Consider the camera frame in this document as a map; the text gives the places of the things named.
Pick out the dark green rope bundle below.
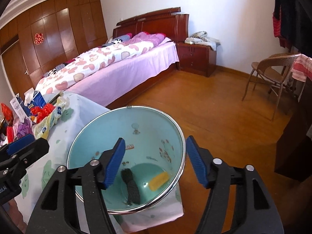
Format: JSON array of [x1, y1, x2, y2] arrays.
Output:
[[120, 168, 142, 207]]

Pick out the red honeycomb paper decoration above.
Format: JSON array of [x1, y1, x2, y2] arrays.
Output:
[[6, 126, 15, 144]]

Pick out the purple wrapper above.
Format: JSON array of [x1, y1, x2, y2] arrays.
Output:
[[13, 118, 33, 139]]

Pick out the yellow sponge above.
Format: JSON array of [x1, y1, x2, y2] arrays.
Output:
[[148, 172, 170, 191]]

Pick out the yellow white plastic bag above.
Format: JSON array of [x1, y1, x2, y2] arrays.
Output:
[[32, 97, 70, 139]]

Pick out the red plastic bag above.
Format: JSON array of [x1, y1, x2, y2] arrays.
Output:
[[30, 103, 55, 124]]

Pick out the red gift bag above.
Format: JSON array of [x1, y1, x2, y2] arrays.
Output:
[[1, 103, 14, 126]]

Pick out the white milk carton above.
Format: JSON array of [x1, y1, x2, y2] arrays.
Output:
[[10, 94, 31, 123]]

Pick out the cloud pattern tablecloth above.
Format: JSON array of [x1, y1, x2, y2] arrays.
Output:
[[16, 93, 186, 233]]

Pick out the blue look milk carton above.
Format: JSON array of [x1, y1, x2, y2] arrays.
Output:
[[24, 88, 46, 116]]

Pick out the dark flat packet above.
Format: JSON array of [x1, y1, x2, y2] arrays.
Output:
[[49, 91, 63, 105]]

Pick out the pink heart quilt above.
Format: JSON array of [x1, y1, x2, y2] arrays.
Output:
[[35, 32, 170, 95]]

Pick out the wooden nightstand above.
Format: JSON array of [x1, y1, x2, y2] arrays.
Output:
[[176, 42, 216, 77]]

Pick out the wooden door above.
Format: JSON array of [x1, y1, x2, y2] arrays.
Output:
[[2, 41, 33, 100]]

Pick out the brown wicker chair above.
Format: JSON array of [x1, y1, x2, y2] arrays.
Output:
[[242, 53, 300, 121]]

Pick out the clothes pile on nightstand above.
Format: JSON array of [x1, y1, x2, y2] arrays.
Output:
[[184, 31, 221, 51]]

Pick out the wooden bed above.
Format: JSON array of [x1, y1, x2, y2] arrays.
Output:
[[35, 6, 190, 110]]

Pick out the red double happiness sticker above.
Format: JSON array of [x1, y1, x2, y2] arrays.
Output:
[[34, 33, 44, 45]]

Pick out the pink striped towel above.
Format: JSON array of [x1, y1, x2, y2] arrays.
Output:
[[291, 54, 312, 82]]

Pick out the brown wooden wardrobe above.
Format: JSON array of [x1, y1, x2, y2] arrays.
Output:
[[1, 0, 107, 94]]

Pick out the hanging red clothes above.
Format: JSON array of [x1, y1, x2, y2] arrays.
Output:
[[272, 0, 311, 57]]

